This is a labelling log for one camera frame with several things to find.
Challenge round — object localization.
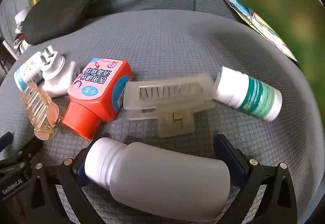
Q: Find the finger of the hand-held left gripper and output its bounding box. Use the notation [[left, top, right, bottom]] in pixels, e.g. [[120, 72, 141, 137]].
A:
[[0, 138, 43, 171], [0, 132, 14, 155]]

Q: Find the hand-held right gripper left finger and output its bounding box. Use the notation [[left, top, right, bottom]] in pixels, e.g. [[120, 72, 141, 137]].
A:
[[30, 149, 107, 224]]

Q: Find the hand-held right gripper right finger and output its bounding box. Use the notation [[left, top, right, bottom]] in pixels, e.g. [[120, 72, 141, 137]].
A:
[[213, 134, 298, 224]]

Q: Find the amber hair claw clip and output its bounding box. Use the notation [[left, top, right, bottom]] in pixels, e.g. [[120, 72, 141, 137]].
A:
[[20, 82, 67, 141]]

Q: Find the white bottle with green label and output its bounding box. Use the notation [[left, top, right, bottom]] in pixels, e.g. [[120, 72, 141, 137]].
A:
[[214, 66, 283, 121]]

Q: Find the small white bottle blue label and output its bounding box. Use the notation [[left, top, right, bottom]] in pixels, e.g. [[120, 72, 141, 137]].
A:
[[13, 52, 43, 92]]

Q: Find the plain white plastic bottle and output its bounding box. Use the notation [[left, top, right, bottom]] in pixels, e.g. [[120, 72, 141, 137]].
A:
[[84, 137, 231, 221]]

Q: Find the white plug-in device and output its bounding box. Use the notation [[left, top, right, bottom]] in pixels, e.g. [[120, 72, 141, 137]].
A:
[[41, 46, 78, 98]]

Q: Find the orange bottle with pink label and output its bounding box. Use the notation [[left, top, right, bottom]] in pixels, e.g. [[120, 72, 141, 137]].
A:
[[62, 57, 133, 141]]

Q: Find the clear plastic hair claw clip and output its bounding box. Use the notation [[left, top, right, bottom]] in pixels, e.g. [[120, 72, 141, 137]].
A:
[[122, 73, 216, 138]]

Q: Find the white clutter pile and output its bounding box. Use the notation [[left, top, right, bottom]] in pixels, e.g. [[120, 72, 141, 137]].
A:
[[13, 8, 29, 53]]

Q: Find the grey sofa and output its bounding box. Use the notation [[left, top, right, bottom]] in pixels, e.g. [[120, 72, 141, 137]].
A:
[[0, 0, 325, 224]]

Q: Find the cartoon printed cloth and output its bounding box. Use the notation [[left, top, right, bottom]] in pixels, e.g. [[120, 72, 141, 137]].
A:
[[223, 0, 298, 62]]

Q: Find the black cushion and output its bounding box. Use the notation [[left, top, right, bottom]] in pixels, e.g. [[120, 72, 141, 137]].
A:
[[22, 0, 113, 45]]

